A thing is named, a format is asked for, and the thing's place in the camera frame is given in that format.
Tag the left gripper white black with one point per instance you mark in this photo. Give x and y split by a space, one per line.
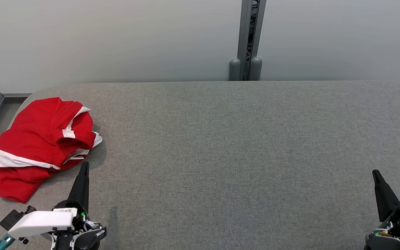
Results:
40 222

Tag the red shirt with white sleeves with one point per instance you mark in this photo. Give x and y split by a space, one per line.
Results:
47 118

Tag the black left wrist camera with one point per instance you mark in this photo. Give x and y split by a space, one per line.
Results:
10 218

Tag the grey cylindrical post foot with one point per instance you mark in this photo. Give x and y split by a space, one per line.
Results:
234 69
256 69

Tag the grey metal post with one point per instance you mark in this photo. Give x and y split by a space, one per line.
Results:
243 31

